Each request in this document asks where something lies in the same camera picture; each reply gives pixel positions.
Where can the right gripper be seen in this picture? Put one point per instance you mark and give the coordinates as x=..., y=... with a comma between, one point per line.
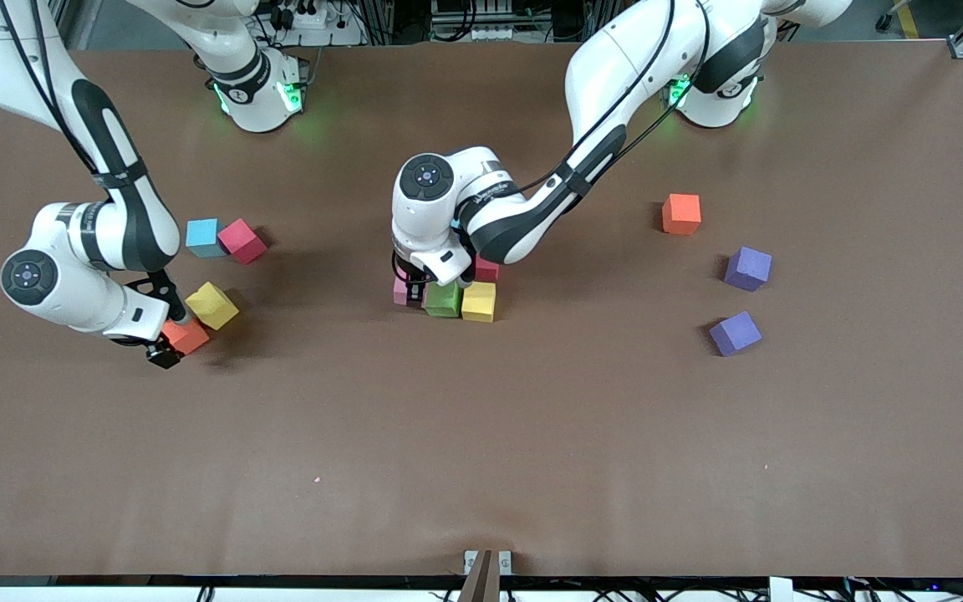
x=165, y=357

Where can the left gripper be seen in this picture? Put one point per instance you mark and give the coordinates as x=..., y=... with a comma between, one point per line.
x=409, y=273

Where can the pink foam block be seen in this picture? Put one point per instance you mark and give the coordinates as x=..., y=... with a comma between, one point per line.
x=400, y=294

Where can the orange foam block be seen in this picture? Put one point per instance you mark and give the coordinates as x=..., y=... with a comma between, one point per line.
x=191, y=336
x=681, y=213

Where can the green foam block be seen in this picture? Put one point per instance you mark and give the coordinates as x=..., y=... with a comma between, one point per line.
x=445, y=303

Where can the yellow foam block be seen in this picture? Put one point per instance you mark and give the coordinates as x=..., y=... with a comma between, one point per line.
x=478, y=303
x=211, y=305

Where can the crimson foam block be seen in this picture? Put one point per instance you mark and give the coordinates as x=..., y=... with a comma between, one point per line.
x=242, y=241
x=488, y=269

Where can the purple foam block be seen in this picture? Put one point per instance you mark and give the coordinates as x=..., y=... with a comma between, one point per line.
x=735, y=334
x=748, y=268

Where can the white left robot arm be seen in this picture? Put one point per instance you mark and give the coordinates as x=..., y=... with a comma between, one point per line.
x=615, y=75

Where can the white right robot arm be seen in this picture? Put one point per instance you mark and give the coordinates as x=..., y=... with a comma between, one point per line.
x=126, y=217

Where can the light blue foam block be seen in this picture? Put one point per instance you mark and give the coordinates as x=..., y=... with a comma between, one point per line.
x=204, y=237

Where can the white power strip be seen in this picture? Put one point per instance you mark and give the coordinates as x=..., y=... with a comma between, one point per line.
x=310, y=18

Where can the small metal bracket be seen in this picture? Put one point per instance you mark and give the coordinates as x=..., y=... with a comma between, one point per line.
x=470, y=560

